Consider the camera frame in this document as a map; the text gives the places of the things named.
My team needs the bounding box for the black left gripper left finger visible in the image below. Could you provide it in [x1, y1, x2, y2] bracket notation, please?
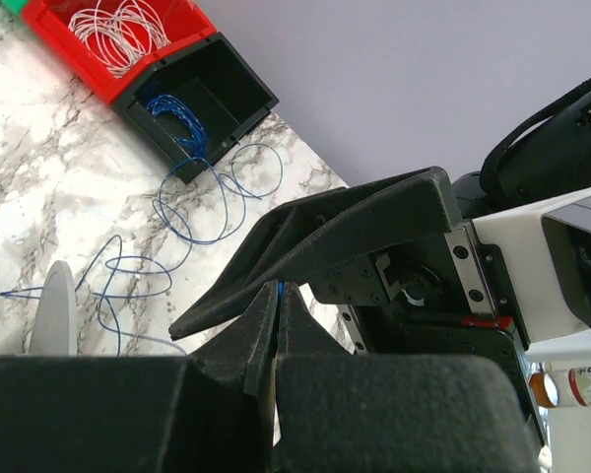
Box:
[0, 282, 280, 472]

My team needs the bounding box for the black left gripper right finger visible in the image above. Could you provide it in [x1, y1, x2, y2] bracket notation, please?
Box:
[276, 283, 539, 472]

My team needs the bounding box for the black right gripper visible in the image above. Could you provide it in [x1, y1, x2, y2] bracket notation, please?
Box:
[168, 167, 547, 443]

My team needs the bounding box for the white perforated cable spool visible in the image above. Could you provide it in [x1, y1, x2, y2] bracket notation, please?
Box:
[24, 260, 77, 357]

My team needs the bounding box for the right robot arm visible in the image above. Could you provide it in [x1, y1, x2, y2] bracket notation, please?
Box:
[168, 79, 591, 440]

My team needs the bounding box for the black storage bin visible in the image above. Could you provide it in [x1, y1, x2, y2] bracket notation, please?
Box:
[112, 33, 279, 184]

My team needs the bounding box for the orange pill bottle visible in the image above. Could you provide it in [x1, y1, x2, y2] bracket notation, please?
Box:
[529, 366, 591, 409]

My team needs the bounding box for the red storage bin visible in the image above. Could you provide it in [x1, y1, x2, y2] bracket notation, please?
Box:
[21, 0, 217, 104]

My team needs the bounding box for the green storage bin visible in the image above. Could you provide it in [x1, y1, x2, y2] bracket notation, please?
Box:
[1, 0, 29, 16]

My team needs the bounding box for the blue cable bundle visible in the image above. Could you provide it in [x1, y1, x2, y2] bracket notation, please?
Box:
[145, 93, 211, 162]

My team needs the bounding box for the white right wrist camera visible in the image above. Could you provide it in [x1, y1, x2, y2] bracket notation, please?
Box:
[473, 187, 591, 343]

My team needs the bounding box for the white cable bundle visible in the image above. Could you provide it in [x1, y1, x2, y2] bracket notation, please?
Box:
[68, 0, 171, 78]

